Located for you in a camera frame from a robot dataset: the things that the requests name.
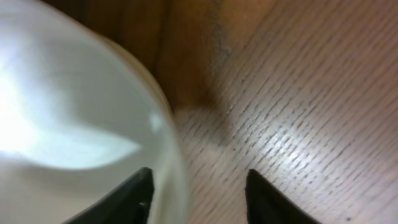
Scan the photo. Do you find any beige large bowl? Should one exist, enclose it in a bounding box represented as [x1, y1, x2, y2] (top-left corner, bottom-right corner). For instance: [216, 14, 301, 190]
[1, 1, 190, 224]

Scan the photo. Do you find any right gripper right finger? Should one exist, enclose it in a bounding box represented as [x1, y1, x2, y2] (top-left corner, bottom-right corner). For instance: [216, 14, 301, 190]
[245, 169, 319, 224]

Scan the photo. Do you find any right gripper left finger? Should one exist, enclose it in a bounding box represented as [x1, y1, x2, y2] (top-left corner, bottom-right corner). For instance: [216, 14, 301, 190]
[66, 167, 154, 224]

